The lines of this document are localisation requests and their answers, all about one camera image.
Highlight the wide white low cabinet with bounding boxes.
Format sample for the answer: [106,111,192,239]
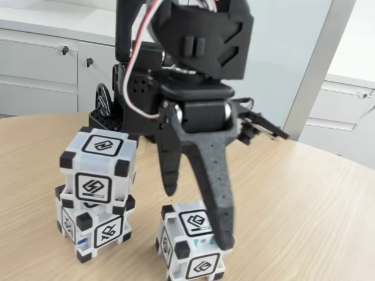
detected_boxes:
[0,0,216,121]

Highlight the black table clamp knob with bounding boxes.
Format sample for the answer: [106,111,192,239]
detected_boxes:
[94,83,114,118]

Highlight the white cube layered hexagon symbol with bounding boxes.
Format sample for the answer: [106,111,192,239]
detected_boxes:
[155,200,236,281]

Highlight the small white low cabinet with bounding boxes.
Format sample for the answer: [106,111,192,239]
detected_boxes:
[298,73,375,170]

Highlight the grey metal pillar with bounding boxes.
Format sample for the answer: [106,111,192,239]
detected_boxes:
[281,0,357,144]

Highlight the red white gripper servo cable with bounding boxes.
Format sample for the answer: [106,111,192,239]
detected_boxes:
[124,0,165,121]

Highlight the black gripper camera module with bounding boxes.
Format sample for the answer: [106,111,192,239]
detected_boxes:
[234,98,291,146]

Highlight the white cube bolt symbol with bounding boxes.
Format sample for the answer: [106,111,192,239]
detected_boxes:
[59,126,139,217]

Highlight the white cube angular letters symbol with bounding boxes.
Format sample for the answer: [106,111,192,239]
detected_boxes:
[54,184,136,264]

